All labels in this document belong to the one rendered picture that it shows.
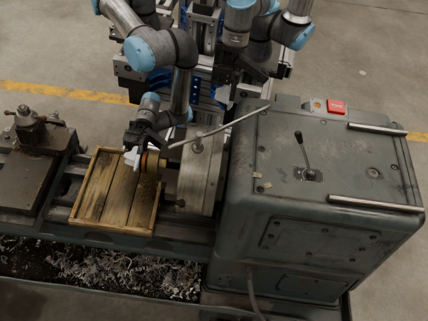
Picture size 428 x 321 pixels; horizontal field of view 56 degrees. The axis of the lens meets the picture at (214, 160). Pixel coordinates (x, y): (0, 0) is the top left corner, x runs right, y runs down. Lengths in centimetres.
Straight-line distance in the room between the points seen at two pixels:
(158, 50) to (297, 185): 60
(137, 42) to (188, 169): 43
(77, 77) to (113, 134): 67
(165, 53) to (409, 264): 206
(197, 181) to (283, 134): 32
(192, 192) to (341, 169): 47
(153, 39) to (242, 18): 35
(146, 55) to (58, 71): 223
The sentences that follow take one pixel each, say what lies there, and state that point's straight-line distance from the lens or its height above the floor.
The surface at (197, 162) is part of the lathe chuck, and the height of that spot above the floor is 122.
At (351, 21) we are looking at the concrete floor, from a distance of 457.
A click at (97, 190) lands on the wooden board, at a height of 88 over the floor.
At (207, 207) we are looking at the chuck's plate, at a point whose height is 109.
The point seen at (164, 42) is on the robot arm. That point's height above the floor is 142.
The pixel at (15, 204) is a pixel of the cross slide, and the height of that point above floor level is 97.
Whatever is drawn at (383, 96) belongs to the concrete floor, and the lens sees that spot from 376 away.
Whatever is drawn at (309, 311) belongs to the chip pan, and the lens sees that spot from 184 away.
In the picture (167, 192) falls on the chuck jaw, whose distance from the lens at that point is 131.
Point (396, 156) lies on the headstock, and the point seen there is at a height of 126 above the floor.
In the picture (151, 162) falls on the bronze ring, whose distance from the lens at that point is 137.
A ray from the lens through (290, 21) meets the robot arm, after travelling 157.
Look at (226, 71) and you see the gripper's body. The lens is 116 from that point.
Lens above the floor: 221
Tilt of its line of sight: 52 degrees down
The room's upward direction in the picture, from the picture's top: 10 degrees clockwise
